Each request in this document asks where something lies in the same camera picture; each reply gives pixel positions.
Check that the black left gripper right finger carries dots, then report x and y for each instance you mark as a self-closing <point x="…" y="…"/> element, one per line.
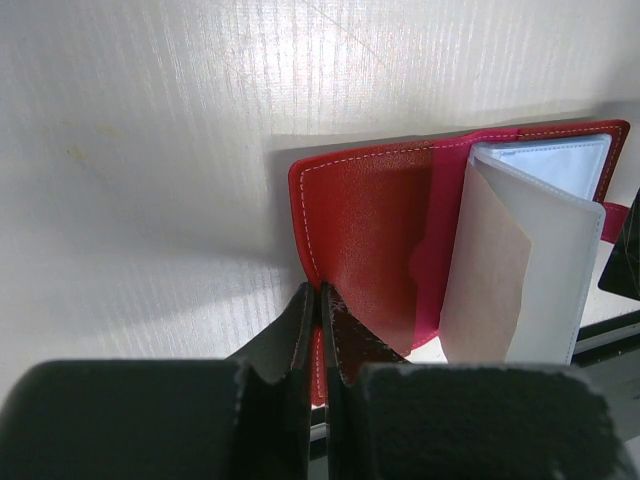
<point x="388" y="418"/>

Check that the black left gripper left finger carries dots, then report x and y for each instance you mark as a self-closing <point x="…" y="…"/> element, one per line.
<point x="244" y="417"/>

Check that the red leather card holder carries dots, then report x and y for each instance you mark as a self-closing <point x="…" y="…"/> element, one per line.
<point x="378" y="221"/>

